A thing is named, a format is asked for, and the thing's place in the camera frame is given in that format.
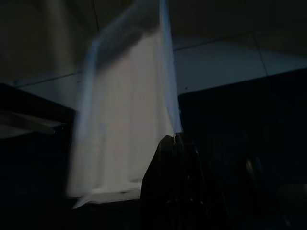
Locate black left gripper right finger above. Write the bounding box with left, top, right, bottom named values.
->
left=177, top=133, right=232, bottom=230

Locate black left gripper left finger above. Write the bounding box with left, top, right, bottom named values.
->
left=141, top=134, right=184, bottom=230

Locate dark low furniture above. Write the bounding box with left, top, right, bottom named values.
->
left=177, top=68, right=307, bottom=185

